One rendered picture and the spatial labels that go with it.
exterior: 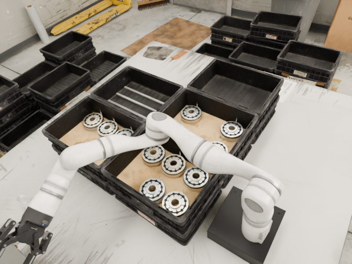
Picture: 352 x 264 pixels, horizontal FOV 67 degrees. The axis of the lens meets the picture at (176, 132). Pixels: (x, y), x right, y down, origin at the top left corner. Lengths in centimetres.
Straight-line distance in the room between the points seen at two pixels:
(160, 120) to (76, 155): 30
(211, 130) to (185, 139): 42
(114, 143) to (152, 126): 15
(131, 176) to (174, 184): 19
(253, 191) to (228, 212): 34
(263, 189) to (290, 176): 56
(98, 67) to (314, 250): 225
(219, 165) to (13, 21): 379
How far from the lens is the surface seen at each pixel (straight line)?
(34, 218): 84
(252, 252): 107
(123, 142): 90
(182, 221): 93
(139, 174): 117
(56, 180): 84
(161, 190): 107
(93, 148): 86
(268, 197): 79
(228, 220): 110
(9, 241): 85
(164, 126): 91
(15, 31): 433
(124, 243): 119
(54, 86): 245
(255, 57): 263
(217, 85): 154
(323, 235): 125
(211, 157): 84
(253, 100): 146
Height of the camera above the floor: 178
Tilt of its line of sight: 47 degrees down
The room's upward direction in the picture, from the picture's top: 7 degrees counter-clockwise
